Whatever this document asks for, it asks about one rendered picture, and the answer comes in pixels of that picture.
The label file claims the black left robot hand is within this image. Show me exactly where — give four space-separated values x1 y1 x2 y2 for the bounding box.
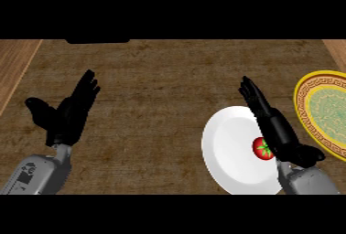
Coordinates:
23 69 102 147

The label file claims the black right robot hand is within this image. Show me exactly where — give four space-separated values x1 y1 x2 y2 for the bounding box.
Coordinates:
238 75 326 169

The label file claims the black appliance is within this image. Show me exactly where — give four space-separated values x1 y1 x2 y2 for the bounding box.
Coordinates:
65 38 131 45

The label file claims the brown placemat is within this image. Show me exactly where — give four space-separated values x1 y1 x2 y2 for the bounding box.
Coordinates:
0 39 346 196

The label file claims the white plate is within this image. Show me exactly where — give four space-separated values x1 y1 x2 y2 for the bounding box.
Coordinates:
199 105 283 196

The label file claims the red tomato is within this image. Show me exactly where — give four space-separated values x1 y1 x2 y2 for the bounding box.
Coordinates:
251 136 275 161

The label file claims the yellow patterned plate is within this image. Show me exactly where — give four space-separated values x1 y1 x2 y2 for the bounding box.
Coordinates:
292 69 346 162

